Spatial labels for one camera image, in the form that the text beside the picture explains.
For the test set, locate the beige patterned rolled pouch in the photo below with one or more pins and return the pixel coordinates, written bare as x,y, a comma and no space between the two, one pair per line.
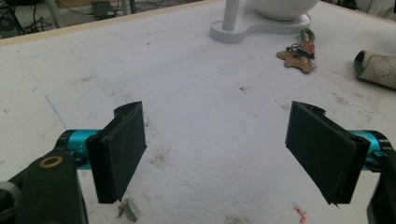
376,68

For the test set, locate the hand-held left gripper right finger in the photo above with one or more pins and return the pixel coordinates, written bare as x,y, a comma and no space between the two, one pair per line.
323,149

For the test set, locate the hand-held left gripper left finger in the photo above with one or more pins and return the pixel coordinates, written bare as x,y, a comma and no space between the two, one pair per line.
120,155

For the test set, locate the grey tape scrap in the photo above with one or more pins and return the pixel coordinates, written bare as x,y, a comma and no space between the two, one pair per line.
128,210

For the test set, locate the white round bowl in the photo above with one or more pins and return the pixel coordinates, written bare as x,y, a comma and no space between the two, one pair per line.
285,9

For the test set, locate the white stand with base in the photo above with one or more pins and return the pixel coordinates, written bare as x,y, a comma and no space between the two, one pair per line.
249,25

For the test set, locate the white metal leg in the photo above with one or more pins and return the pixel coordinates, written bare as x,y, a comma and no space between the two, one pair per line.
54,13

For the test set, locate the dark device on floor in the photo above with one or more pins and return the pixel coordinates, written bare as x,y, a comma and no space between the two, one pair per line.
103,9

